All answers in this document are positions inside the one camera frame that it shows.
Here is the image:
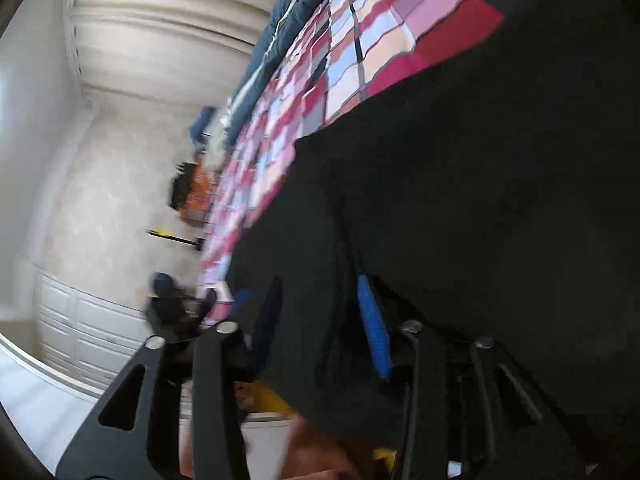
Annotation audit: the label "checked pink bedspread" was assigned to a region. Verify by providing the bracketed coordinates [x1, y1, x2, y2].
[197, 0, 591, 321]

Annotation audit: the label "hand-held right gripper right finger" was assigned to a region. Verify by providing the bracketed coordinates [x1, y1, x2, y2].
[356, 274, 593, 480]

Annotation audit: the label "black stand with yellow tip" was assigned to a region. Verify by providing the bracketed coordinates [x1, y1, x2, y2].
[145, 228, 203, 251]

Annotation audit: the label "blue cloth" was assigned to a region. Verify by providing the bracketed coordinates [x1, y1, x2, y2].
[189, 106, 219, 146]

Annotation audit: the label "cream curtain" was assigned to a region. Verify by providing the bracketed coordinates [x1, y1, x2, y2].
[65, 0, 301, 96]

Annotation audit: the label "blue duvet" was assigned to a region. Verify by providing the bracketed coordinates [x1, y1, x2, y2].
[222, 0, 361, 141]

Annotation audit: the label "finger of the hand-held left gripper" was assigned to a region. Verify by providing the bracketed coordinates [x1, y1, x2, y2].
[231, 288, 252, 325]
[196, 287, 219, 328]

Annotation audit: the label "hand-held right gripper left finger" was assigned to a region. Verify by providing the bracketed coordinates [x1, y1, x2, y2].
[56, 275, 284, 480]

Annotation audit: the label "person's leg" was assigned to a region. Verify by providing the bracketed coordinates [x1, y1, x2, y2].
[287, 412, 366, 480]

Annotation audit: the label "black pants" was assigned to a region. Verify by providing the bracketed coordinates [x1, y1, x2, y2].
[227, 0, 640, 461]

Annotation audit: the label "white panelled cabinet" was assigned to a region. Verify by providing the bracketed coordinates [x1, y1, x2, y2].
[32, 265, 151, 396]

